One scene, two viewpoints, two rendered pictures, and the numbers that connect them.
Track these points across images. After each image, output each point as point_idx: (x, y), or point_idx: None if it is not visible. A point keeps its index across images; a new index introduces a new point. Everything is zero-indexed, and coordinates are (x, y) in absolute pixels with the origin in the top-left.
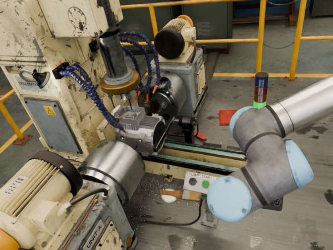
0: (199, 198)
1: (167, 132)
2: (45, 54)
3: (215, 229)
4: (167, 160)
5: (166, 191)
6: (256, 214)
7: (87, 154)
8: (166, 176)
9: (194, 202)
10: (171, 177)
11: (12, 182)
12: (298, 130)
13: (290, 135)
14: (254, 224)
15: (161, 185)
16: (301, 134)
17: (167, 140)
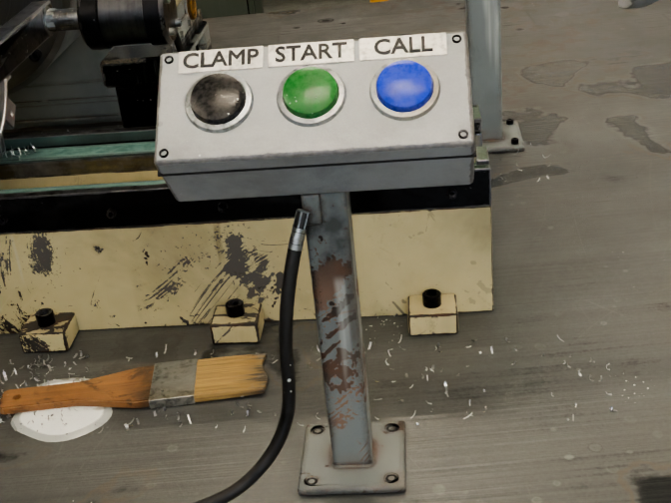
0: (259, 380)
1: (18, 58)
2: None
3: (403, 500)
4: (29, 199)
5: (44, 388)
6: (613, 380)
7: None
8: (34, 322)
9: (229, 405)
10: (69, 320)
11: None
12: (649, 89)
13: (624, 105)
14: (622, 425)
15: (9, 374)
16: (668, 97)
17: (24, 137)
